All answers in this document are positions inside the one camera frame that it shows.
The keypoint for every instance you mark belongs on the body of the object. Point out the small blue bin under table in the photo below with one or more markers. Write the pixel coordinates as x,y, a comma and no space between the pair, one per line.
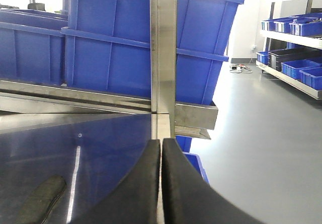
185,145

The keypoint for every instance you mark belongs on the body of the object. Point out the dark grey brake pad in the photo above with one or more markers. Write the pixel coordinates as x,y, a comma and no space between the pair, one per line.
39,204

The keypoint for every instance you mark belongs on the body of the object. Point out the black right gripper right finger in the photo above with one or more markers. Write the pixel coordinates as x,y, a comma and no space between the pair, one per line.
187,198

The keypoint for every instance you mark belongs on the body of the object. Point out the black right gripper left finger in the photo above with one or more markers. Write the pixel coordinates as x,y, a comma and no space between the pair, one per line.
134,200

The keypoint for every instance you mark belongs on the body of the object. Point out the black tray on shelf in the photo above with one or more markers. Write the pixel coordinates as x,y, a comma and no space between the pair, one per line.
276,57

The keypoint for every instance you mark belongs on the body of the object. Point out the white shelving rack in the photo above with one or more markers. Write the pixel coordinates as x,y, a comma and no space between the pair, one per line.
312,42

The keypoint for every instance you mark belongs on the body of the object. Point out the blue plastic bin left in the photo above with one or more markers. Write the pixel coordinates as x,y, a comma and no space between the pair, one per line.
32,47

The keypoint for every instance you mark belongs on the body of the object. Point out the large blue plastic bin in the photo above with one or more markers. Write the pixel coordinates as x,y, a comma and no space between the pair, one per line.
108,46

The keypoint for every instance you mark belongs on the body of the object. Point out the stainless steel rack frame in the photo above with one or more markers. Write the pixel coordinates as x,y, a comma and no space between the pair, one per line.
168,117

